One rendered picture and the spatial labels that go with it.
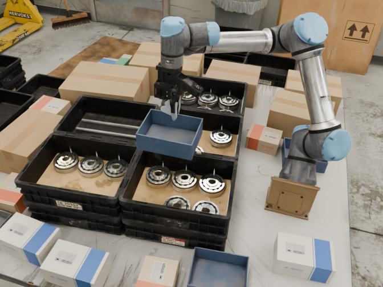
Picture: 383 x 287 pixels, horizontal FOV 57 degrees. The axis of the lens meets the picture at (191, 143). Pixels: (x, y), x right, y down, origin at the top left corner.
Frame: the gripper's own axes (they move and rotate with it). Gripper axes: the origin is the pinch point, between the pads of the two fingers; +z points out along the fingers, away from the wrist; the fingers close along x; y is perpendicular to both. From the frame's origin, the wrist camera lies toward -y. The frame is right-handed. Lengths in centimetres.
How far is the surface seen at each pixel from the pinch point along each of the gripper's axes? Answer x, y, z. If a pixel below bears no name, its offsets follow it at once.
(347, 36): -294, -86, 55
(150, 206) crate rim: 25.8, -0.3, 21.1
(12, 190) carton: 25, 62, 36
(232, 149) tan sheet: -24.3, -18.9, 27.5
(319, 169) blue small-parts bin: -37, -60, 38
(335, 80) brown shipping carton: -99, -62, 19
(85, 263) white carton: 45, 16, 36
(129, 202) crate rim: 26.7, 7.4, 21.1
